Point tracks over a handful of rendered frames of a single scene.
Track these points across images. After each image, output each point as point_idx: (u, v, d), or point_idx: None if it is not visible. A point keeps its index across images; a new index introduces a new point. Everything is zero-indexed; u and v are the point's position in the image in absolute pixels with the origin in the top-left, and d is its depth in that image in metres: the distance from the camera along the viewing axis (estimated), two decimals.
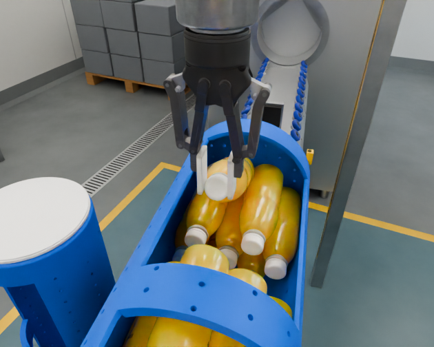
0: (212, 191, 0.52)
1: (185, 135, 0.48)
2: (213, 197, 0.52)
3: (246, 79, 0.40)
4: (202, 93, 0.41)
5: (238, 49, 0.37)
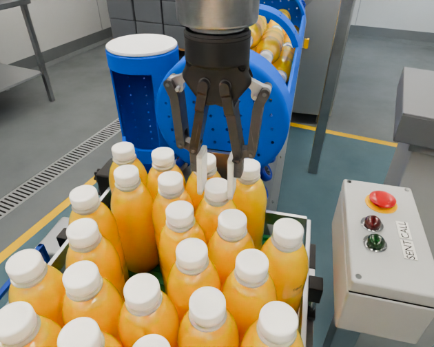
0: (212, 186, 0.51)
1: (185, 135, 0.48)
2: (213, 190, 0.51)
3: (246, 79, 0.40)
4: (202, 93, 0.42)
5: (238, 49, 0.37)
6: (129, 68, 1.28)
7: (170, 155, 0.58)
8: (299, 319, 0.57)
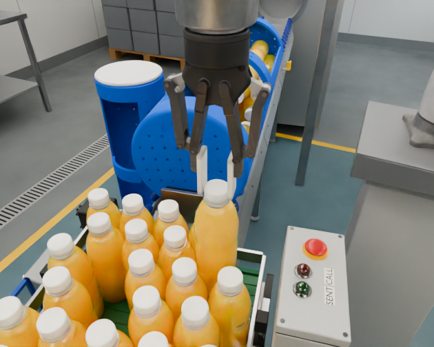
0: (170, 235, 0.60)
1: (185, 135, 0.48)
2: (170, 238, 0.59)
3: (246, 79, 0.40)
4: (202, 93, 0.41)
5: (238, 49, 0.37)
6: (116, 96, 1.37)
7: (138, 202, 0.67)
8: (251, 346, 0.66)
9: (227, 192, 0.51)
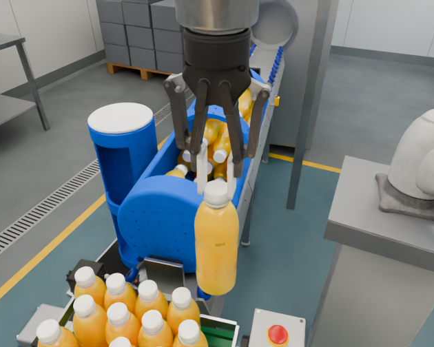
0: (147, 321, 0.66)
1: (185, 135, 0.48)
2: (147, 325, 0.66)
3: (246, 79, 0.40)
4: (202, 94, 0.41)
5: (238, 50, 0.37)
6: (108, 142, 1.43)
7: (120, 284, 0.73)
8: None
9: (196, 334, 0.64)
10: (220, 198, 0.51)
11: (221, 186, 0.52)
